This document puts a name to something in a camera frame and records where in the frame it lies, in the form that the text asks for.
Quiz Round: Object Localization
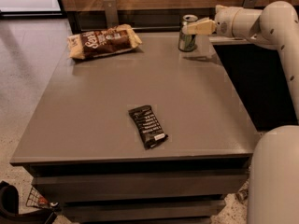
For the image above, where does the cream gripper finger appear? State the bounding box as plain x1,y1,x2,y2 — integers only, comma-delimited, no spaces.
182,18,216,35

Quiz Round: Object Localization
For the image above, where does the green soda can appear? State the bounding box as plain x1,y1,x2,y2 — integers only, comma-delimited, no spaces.
178,14,198,52

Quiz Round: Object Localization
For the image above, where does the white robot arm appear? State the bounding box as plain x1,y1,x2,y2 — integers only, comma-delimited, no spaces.
181,1,299,224

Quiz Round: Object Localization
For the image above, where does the black rxbar chocolate bar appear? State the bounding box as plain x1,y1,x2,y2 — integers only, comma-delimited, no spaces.
128,105,168,149

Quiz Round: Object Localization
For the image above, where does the brown chip bag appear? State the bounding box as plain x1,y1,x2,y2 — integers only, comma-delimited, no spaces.
67,24,142,60

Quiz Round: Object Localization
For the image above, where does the upper grey drawer front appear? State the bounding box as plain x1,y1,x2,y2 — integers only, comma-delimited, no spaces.
33,169,249,203

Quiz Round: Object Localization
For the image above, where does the grey drawer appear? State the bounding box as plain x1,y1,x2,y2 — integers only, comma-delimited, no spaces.
63,200,225,223
33,169,249,203

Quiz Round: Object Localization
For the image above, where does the grey drawer cabinet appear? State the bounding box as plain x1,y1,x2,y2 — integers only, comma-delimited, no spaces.
11,33,258,224

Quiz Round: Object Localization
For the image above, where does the striped tool on floor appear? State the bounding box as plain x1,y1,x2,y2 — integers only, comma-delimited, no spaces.
235,181,249,203

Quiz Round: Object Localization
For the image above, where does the lower grey drawer front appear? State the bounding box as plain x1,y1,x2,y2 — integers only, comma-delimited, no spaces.
63,200,225,223

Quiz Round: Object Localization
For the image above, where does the black object on floor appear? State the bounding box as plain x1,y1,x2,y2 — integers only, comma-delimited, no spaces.
0,181,56,224

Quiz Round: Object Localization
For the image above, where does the right metal wall bracket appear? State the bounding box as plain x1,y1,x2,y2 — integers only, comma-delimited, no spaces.
242,0,257,8

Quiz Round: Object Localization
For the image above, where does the metal wall bracket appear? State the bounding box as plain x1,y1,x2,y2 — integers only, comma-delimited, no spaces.
103,0,119,28
242,0,257,8

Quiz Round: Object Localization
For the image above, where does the left metal wall bracket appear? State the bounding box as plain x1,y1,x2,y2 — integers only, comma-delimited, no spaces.
103,0,119,28

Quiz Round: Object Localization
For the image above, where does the wire basket on floor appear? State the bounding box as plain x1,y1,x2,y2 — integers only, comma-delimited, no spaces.
26,187,60,210

